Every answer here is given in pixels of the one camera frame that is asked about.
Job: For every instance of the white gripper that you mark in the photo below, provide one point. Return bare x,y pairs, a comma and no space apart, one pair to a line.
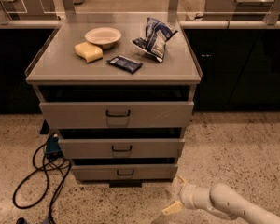
187,195

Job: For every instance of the grey bottom drawer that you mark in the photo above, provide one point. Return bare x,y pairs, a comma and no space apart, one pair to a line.
124,172

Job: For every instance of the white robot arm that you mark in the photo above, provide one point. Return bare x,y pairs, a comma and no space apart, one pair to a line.
220,201

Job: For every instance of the grey middle drawer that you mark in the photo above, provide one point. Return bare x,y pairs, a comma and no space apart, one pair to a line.
121,148

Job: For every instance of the grey drawer cabinet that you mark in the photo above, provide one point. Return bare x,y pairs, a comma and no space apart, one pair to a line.
61,76

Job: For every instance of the blue power box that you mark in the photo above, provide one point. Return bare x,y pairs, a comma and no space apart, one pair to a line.
52,147

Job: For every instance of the small dark blue packet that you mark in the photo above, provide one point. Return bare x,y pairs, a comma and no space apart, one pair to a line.
125,64

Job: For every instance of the blue white chip bag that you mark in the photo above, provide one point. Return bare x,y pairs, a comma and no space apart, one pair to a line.
157,35

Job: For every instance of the yellow sponge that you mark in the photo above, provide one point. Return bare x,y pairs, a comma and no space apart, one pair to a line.
89,52

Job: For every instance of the white bowl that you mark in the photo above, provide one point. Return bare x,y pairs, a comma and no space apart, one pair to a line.
104,37

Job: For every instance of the background steel counter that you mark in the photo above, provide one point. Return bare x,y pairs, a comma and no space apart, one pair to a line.
236,10

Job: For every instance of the grey rail ledge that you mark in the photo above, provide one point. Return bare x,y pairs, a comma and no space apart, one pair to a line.
183,24

